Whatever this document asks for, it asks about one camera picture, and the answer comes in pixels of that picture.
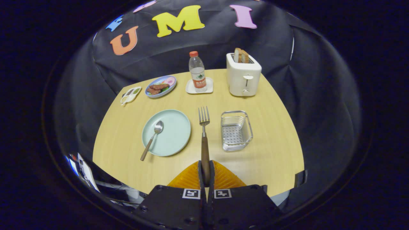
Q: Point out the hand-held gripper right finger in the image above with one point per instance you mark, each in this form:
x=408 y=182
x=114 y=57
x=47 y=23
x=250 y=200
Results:
x=212 y=179

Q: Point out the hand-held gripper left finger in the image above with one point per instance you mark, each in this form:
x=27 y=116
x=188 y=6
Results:
x=200 y=179

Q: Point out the light green plate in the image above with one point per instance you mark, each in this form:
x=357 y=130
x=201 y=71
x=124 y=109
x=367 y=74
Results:
x=175 y=134

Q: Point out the white square coaster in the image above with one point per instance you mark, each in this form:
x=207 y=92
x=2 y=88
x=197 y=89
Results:
x=190 y=88

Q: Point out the green lettuce leaf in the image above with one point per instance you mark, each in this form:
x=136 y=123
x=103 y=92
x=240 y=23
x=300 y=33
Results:
x=164 y=90

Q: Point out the blue food plate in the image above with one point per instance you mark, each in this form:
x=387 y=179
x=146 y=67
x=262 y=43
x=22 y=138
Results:
x=150 y=94

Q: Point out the brown meat piece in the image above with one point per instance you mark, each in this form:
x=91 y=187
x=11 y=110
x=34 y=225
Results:
x=158 y=86
x=153 y=92

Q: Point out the pink ham slice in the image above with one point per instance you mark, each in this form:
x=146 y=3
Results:
x=170 y=81

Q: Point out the clear water bottle red cap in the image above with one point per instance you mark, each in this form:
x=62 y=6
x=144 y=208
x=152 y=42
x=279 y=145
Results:
x=197 y=73

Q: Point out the white divided sauce dish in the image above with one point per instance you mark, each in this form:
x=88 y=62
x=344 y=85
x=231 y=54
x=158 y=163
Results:
x=130 y=95

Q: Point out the white toaster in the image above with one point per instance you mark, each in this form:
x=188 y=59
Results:
x=243 y=73

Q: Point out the toast bread slice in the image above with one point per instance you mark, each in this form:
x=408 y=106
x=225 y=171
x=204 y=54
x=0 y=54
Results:
x=237 y=56
x=245 y=57

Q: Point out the black backdrop cloth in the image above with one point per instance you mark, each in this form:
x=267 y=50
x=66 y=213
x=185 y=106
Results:
x=287 y=48

